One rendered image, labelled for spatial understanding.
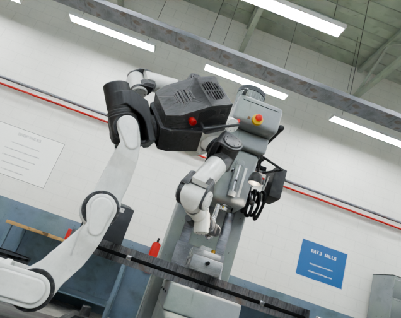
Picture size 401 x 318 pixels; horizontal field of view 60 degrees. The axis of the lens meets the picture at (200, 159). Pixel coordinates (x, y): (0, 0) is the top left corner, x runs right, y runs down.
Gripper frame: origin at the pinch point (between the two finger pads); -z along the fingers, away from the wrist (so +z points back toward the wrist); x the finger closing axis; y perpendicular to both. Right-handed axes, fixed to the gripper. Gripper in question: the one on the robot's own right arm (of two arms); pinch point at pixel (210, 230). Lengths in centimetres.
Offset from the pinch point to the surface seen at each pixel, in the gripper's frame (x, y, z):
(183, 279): 5.0, 26.4, 0.2
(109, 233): 46, 17, 11
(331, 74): -40, -470, -479
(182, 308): -1.6, 38.0, 12.1
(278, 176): -22, -53, -44
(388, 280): -200, -82, -486
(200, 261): -1.6, 16.4, 7.2
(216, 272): -10.0, 18.5, 4.2
